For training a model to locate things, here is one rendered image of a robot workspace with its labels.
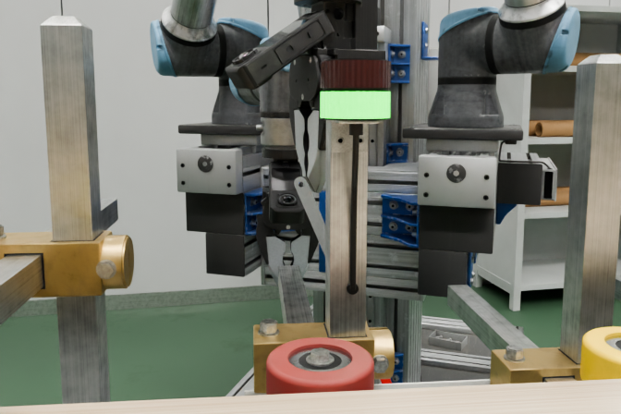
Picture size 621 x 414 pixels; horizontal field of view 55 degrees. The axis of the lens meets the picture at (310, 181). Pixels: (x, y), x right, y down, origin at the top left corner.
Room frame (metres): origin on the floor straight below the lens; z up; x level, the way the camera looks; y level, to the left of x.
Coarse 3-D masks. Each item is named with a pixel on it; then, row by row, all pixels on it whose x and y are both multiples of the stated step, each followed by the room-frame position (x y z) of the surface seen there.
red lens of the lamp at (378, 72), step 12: (336, 60) 0.50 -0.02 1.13; (348, 60) 0.49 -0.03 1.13; (360, 60) 0.49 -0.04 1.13; (372, 60) 0.49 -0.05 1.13; (324, 72) 0.51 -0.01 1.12; (336, 72) 0.50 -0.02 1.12; (348, 72) 0.49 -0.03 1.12; (360, 72) 0.49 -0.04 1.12; (372, 72) 0.49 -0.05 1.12; (384, 72) 0.50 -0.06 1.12; (324, 84) 0.51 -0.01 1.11; (336, 84) 0.50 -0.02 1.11; (348, 84) 0.49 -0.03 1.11; (360, 84) 0.49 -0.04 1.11; (372, 84) 0.49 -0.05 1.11; (384, 84) 0.50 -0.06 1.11
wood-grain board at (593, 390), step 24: (504, 384) 0.39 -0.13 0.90; (528, 384) 0.39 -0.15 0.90; (552, 384) 0.39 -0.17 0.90; (576, 384) 0.39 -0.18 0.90; (600, 384) 0.39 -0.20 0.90; (0, 408) 0.36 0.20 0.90; (24, 408) 0.36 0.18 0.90; (48, 408) 0.36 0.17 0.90; (72, 408) 0.36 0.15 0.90; (96, 408) 0.36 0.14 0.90; (120, 408) 0.36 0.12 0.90; (144, 408) 0.36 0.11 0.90; (168, 408) 0.36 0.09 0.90; (192, 408) 0.36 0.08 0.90; (216, 408) 0.36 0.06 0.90; (240, 408) 0.36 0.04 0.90; (264, 408) 0.36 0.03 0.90; (288, 408) 0.36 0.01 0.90; (312, 408) 0.36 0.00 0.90; (336, 408) 0.36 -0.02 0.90; (360, 408) 0.36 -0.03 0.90; (384, 408) 0.36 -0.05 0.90; (408, 408) 0.36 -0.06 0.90; (432, 408) 0.36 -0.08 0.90; (456, 408) 0.36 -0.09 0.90; (480, 408) 0.36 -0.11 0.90; (504, 408) 0.36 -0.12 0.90; (528, 408) 0.36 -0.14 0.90; (552, 408) 0.36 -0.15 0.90; (576, 408) 0.36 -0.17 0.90; (600, 408) 0.36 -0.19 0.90
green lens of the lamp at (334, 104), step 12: (324, 96) 0.51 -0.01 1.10; (336, 96) 0.50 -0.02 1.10; (348, 96) 0.49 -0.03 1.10; (360, 96) 0.49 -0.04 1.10; (372, 96) 0.49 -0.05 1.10; (384, 96) 0.50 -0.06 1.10; (324, 108) 0.51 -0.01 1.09; (336, 108) 0.50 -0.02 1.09; (348, 108) 0.49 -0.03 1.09; (360, 108) 0.49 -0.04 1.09; (372, 108) 0.49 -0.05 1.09; (384, 108) 0.50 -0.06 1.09
